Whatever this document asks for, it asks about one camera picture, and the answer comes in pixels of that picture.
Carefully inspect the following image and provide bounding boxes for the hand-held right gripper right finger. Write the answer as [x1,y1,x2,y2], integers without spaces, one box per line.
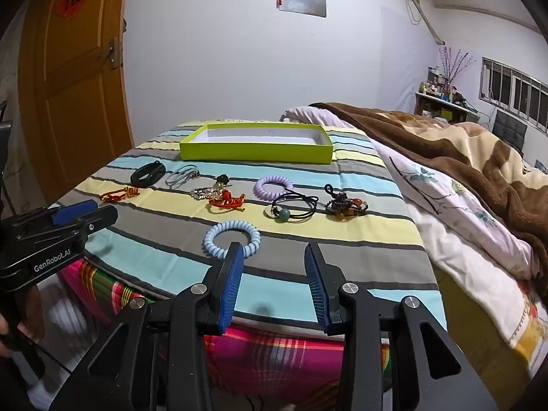
[304,242,499,411]

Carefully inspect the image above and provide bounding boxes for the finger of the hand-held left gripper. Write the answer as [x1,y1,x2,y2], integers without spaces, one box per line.
[73,204,119,240]
[49,199,99,226]

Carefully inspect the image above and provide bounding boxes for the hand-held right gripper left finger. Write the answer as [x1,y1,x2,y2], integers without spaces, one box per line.
[48,242,246,411]

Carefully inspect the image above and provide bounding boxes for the orange red braided bracelet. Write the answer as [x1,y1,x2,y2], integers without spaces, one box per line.
[100,187,140,203]

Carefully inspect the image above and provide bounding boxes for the light blue spiral hair tie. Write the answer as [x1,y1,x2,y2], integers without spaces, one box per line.
[203,220,261,260]

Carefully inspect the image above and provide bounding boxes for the black hair tie teal bead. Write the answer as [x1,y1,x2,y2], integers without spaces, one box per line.
[265,192,320,225]

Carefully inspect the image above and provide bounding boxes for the dark beaded amber bracelet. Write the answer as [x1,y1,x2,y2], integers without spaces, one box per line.
[324,184,370,217]

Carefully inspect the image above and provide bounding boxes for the grey blue hair tie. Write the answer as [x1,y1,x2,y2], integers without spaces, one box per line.
[165,163,200,188]

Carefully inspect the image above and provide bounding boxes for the crystal chain bracelet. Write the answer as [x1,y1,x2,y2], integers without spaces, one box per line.
[189,184,226,201]

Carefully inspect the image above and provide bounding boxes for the purple spiral hair tie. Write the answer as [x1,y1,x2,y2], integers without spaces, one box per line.
[254,175,295,201]

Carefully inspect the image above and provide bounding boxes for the lime green shallow box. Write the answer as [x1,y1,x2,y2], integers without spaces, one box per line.
[179,122,335,164]

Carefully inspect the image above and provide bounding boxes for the person's left hand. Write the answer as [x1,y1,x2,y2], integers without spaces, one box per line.
[0,312,13,358]

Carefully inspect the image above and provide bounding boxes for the colourful plaid cloth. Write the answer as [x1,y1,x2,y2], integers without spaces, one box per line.
[58,256,393,397]

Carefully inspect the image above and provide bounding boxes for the wooden door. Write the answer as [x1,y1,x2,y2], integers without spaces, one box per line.
[17,0,134,219]

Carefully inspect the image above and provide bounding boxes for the pink floral quilt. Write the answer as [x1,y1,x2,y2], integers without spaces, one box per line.
[280,107,548,373]

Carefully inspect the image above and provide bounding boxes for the metal door lock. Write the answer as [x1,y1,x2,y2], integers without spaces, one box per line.
[98,38,122,70]

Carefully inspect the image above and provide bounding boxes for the brown fleece blanket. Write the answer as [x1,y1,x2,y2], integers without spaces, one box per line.
[308,102,548,301]

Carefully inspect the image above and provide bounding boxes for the cluttered desk shelf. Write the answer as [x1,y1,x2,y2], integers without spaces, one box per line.
[414,66,481,123]

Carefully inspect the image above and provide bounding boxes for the black tufted chair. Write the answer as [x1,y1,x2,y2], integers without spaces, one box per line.
[492,110,528,153]

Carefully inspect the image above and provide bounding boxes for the pink flower branches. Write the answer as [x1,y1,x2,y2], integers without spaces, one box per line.
[438,45,477,87]

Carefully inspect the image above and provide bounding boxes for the window with bars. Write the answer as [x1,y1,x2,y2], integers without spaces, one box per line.
[479,56,548,134]

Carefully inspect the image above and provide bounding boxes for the black band bracelet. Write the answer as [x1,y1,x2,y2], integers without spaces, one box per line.
[130,160,166,187]

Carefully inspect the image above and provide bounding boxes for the red knotted cord bracelet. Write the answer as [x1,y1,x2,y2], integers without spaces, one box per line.
[208,191,246,214]

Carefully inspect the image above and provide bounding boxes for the white wall pipe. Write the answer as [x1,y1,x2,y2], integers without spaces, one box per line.
[404,0,447,46]

